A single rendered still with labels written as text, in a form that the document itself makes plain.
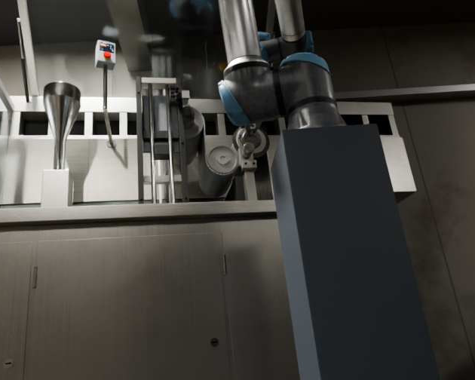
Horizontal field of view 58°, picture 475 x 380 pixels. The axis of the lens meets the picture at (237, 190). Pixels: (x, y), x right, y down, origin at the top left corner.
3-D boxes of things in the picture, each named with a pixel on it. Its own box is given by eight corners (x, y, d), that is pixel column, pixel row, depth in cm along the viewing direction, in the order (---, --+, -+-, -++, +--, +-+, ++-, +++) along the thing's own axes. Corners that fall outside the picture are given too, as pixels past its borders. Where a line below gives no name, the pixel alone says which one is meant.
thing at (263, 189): (271, 189, 161) (265, 145, 168) (258, 209, 183) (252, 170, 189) (273, 189, 161) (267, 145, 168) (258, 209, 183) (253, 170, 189)
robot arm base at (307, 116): (362, 129, 91) (352, 89, 94) (291, 134, 89) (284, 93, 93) (342, 159, 105) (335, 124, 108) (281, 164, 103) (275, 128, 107)
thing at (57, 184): (28, 241, 141) (38, 94, 162) (38, 251, 154) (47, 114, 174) (72, 239, 144) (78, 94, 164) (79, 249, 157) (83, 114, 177)
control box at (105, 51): (98, 57, 167) (98, 36, 170) (95, 67, 172) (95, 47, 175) (116, 61, 170) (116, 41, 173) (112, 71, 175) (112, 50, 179)
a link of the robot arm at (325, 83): (337, 90, 94) (326, 41, 99) (277, 103, 96) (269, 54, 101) (338, 117, 105) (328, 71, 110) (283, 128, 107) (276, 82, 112)
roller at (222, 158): (208, 173, 158) (206, 144, 162) (200, 197, 181) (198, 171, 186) (240, 172, 161) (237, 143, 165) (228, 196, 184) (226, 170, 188)
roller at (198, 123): (167, 138, 161) (166, 106, 166) (165, 166, 184) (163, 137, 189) (204, 138, 164) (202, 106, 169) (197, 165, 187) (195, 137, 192)
